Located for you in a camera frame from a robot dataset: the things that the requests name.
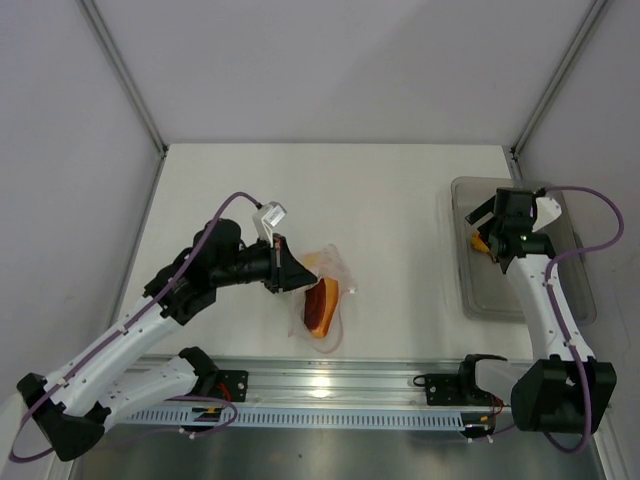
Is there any slotted cable duct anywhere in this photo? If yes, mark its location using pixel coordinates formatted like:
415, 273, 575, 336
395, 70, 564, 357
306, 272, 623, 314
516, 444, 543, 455
117, 404, 466, 432

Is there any orange toy food piece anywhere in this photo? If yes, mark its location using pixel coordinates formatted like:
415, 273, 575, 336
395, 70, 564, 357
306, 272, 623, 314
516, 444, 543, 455
470, 231, 497, 263

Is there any aluminium rail frame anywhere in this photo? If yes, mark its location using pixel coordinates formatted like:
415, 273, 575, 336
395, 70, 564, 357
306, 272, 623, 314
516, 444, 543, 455
67, 357, 606, 411

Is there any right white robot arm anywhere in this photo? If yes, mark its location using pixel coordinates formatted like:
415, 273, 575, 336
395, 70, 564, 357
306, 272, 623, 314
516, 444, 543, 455
456, 187, 617, 436

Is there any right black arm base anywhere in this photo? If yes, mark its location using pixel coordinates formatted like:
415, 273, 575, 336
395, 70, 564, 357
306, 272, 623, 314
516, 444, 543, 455
412, 354, 507, 407

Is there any right corner frame post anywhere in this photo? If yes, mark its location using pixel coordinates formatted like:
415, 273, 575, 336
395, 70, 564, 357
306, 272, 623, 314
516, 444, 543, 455
510, 0, 613, 162

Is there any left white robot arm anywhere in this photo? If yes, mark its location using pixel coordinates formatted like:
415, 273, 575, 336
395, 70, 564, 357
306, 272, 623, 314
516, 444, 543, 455
17, 219, 317, 461

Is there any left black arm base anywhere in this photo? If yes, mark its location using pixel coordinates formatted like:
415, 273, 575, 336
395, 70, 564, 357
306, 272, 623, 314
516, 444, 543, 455
174, 347, 249, 403

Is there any clear zip top bag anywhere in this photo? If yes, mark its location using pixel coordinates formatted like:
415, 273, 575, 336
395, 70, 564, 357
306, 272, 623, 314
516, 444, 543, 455
288, 244, 357, 355

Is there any red toy meat slice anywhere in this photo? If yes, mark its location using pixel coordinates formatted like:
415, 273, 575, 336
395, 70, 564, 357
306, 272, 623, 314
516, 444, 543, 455
302, 277, 340, 339

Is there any corner frame post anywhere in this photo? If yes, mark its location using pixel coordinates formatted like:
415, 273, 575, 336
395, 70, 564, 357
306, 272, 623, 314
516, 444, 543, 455
77, 0, 168, 154
510, 0, 613, 162

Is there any clear plastic food tray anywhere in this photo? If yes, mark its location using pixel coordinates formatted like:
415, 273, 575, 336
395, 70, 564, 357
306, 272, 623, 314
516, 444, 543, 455
451, 177, 596, 326

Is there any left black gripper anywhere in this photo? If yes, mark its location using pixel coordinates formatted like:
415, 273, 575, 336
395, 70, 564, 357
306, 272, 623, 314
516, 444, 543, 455
212, 233, 317, 293

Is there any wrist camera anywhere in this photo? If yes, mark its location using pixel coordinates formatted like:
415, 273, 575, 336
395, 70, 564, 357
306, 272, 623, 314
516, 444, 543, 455
532, 196, 562, 232
252, 201, 287, 244

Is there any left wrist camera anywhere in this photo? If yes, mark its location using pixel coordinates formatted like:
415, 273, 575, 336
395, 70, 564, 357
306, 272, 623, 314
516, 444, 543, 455
252, 201, 287, 244

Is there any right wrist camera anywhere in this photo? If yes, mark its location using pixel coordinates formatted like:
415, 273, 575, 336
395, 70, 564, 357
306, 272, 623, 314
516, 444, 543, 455
532, 196, 562, 232

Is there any left corner frame post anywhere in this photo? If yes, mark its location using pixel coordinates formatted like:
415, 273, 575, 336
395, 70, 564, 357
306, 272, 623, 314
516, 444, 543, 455
77, 0, 168, 154

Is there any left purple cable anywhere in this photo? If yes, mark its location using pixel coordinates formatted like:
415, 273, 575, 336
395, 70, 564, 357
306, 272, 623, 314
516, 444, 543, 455
8, 191, 264, 464

